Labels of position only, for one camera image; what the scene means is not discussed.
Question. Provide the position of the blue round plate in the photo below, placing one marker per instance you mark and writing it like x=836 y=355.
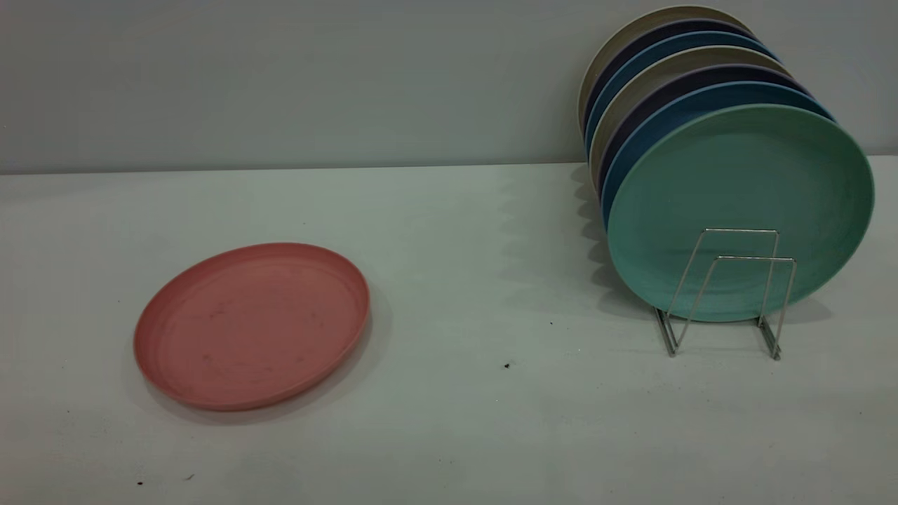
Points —
x=691 y=38
x=736 y=92

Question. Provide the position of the pink round plate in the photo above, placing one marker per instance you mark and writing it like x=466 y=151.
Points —
x=252 y=326

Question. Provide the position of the dark purple round plate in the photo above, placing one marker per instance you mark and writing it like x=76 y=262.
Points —
x=684 y=25
x=722 y=73

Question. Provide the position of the green round plate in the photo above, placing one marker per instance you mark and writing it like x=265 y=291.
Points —
x=736 y=175

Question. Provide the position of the beige round plate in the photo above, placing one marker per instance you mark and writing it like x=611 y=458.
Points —
x=673 y=12
x=694 y=56

